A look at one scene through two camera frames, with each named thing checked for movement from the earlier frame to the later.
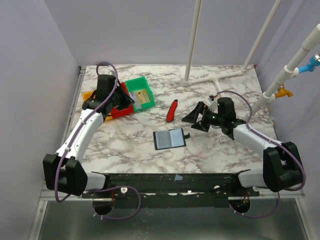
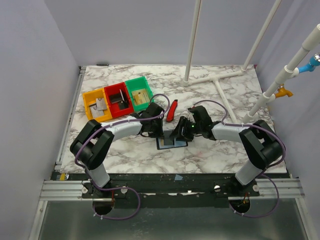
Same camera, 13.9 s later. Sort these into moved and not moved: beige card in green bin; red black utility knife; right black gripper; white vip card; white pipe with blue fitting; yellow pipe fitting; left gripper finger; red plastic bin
Moved: white vip card; right black gripper; left gripper finger
Not moved: white pipe with blue fitting; red plastic bin; yellow pipe fitting; beige card in green bin; red black utility knife
